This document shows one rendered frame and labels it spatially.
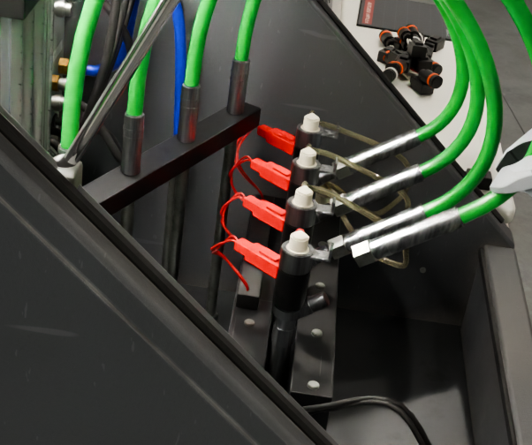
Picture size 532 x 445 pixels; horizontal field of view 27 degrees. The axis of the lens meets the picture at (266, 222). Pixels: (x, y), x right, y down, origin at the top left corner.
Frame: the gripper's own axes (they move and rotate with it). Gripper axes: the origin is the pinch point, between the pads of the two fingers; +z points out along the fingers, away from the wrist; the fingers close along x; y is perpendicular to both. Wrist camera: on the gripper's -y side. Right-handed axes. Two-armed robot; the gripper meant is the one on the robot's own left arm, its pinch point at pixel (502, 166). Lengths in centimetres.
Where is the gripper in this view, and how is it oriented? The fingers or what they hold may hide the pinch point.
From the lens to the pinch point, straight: 91.4
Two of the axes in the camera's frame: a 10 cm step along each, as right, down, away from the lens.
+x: 3.3, -6.3, 7.0
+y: 6.4, 6.9, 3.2
